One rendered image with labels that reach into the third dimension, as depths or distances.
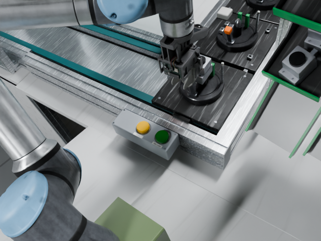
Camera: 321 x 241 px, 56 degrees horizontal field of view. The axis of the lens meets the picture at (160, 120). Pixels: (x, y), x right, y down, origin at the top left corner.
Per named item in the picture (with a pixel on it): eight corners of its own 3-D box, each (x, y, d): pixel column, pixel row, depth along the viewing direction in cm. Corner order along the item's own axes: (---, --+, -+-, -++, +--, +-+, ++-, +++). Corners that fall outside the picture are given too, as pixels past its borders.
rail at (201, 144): (223, 170, 92) (224, 153, 83) (33, 76, 128) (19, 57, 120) (231, 156, 94) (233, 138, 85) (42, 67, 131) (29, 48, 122)
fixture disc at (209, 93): (211, 111, 91) (210, 106, 90) (172, 94, 97) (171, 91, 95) (231, 79, 97) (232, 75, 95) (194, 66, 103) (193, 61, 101)
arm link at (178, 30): (170, -2, 68) (202, 6, 65) (172, 16, 72) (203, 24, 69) (152, 18, 65) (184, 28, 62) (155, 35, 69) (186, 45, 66)
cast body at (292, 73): (295, 88, 64) (294, 77, 58) (279, 76, 66) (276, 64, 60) (324, 59, 63) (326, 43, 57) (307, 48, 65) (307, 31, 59)
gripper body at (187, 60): (159, 74, 78) (152, 38, 68) (177, 53, 82) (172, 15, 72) (185, 84, 75) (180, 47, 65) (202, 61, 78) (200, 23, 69)
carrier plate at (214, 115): (218, 133, 89) (218, 129, 87) (152, 104, 99) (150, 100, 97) (252, 78, 99) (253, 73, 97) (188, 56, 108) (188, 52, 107)
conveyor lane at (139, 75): (218, 147, 96) (219, 131, 88) (43, 66, 131) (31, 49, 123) (255, 86, 108) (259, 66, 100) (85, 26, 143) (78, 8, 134)
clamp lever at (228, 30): (232, 43, 102) (229, 32, 95) (227, 42, 103) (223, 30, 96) (236, 34, 103) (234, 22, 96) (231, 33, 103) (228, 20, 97)
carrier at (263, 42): (254, 75, 99) (259, 46, 89) (191, 53, 109) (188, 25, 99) (282, 30, 109) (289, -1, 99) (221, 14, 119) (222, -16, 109)
